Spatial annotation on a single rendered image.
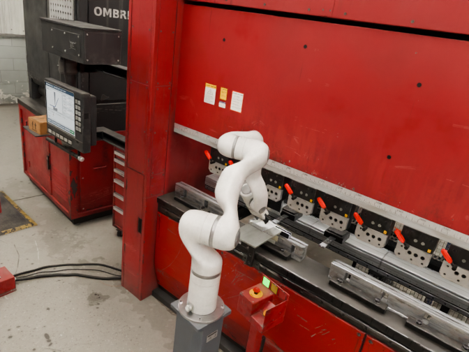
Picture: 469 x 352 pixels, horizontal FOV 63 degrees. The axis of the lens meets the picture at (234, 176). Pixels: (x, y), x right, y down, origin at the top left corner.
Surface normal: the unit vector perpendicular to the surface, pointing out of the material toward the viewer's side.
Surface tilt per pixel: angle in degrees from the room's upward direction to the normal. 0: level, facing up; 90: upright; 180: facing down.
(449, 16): 90
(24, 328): 0
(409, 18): 90
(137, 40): 90
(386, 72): 90
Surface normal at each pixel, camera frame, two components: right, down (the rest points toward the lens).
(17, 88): 0.69, 0.36
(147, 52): -0.62, 0.22
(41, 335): 0.14, -0.91
